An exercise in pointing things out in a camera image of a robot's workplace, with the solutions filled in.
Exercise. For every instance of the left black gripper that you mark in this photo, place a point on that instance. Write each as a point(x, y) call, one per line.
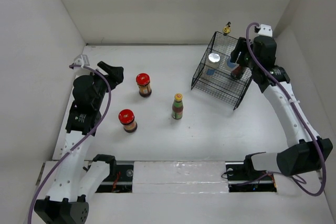
point(115, 72)

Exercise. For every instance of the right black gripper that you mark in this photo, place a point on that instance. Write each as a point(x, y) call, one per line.
point(241, 45)

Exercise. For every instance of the clear glass oil bottle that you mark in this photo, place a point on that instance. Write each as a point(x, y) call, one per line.
point(225, 41)

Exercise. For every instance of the silver lid shaker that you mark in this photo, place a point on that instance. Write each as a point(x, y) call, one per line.
point(230, 65)
point(212, 63)

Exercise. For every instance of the dark soy sauce bottle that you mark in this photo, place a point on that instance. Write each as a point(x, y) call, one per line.
point(238, 72)

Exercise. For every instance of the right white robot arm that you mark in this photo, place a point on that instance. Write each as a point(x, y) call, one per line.
point(306, 149)

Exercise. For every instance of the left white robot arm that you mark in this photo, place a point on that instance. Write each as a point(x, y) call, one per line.
point(62, 197)

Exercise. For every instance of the red lid jar back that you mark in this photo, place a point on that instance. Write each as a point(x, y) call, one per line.
point(143, 82)

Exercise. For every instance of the red lid jar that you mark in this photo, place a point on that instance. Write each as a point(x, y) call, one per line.
point(127, 119)
point(143, 82)

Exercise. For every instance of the red lid jar front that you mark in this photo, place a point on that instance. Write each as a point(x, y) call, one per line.
point(127, 119)

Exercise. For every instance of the green label sauce bottle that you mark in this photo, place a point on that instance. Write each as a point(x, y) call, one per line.
point(177, 107)

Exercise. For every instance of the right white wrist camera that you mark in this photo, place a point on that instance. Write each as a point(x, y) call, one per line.
point(264, 30)

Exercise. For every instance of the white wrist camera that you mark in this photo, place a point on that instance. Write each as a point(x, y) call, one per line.
point(81, 60)
point(264, 30)

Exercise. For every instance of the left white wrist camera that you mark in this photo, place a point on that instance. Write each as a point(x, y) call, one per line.
point(81, 60)

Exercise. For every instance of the black wire rack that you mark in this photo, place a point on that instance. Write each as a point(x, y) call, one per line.
point(221, 85)

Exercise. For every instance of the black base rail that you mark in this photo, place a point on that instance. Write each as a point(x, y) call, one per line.
point(237, 178)

